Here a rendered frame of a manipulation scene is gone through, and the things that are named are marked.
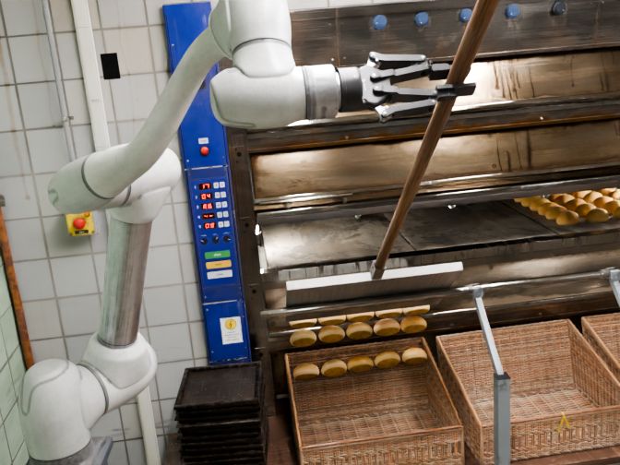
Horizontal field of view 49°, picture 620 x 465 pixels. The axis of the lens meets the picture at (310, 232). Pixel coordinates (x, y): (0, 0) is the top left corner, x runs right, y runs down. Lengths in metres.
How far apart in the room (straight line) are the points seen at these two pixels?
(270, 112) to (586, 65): 1.82
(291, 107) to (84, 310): 1.69
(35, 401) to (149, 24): 1.28
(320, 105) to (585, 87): 1.73
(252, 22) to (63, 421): 1.10
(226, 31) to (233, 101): 0.14
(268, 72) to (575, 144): 1.82
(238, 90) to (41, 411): 1.01
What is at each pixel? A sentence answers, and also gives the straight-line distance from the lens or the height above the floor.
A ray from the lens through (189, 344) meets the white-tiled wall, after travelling 2.68.
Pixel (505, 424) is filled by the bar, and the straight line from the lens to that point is 2.32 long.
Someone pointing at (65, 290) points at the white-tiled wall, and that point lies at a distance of 2.65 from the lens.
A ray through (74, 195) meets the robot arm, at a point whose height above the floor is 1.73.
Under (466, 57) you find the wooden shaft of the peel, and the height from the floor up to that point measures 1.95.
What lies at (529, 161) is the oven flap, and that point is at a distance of 2.70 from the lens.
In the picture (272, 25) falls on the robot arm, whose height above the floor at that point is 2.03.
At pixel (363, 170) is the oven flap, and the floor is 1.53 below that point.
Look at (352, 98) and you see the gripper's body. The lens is 1.16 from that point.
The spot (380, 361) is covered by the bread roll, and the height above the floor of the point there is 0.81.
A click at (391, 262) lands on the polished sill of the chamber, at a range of 2.63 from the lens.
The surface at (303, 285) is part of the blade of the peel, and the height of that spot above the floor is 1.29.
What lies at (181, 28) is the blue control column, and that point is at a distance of 2.41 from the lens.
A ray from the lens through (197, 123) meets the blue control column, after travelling 2.42.
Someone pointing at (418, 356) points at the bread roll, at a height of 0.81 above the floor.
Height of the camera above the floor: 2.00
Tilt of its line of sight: 16 degrees down
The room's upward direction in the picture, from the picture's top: 5 degrees counter-clockwise
